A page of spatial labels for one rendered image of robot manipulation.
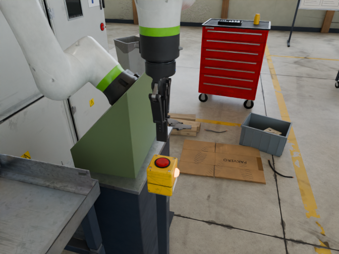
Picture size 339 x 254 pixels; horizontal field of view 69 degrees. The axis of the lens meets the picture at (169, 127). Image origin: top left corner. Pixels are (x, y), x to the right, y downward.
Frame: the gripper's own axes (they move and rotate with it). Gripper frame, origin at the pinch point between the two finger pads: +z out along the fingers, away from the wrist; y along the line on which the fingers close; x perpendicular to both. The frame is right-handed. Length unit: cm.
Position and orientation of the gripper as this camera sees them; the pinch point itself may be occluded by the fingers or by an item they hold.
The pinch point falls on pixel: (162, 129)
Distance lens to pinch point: 69.5
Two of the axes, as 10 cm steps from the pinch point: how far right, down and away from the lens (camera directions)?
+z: 0.0, 8.5, 5.2
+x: 9.7, 1.3, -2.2
